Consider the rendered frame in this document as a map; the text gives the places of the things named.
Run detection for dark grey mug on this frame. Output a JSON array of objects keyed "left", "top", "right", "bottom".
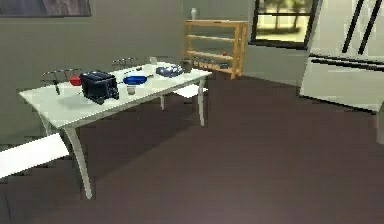
[{"left": 181, "top": 58, "right": 194, "bottom": 74}]

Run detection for blue patterned plate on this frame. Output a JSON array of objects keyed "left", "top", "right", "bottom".
[{"left": 155, "top": 65, "right": 184, "bottom": 79}]

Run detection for blue bowl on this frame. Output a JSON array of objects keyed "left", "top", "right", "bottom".
[{"left": 122, "top": 75, "right": 148, "bottom": 86}]

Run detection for wooden shelf rack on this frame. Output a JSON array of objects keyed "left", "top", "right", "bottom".
[{"left": 182, "top": 19, "right": 250, "bottom": 80}]

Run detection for black toaster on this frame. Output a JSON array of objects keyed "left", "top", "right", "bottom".
[{"left": 79, "top": 70, "right": 120, "bottom": 106}]

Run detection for white dining table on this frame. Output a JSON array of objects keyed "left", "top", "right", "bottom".
[{"left": 18, "top": 62, "right": 213, "bottom": 200}]

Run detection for black framed window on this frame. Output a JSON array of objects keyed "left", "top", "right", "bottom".
[{"left": 249, "top": 0, "right": 321, "bottom": 51}]

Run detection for white fridge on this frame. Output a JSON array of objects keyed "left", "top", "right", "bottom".
[{"left": 298, "top": 0, "right": 384, "bottom": 114}]

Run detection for grey wire chair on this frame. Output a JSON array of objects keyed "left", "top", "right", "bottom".
[
  {"left": 41, "top": 68, "right": 83, "bottom": 87},
  {"left": 111, "top": 57, "right": 139, "bottom": 70}
]

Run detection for black fridge handle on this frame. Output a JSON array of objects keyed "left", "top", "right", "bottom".
[
  {"left": 358, "top": 0, "right": 383, "bottom": 56},
  {"left": 341, "top": 0, "right": 366, "bottom": 54},
  {"left": 310, "top": 57, "right": 384, "bottom": 73}
]

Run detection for framed wall picture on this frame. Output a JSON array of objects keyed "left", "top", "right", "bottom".
[{"left": 0, "top": 0, "right": 92, "bottom": 18}]

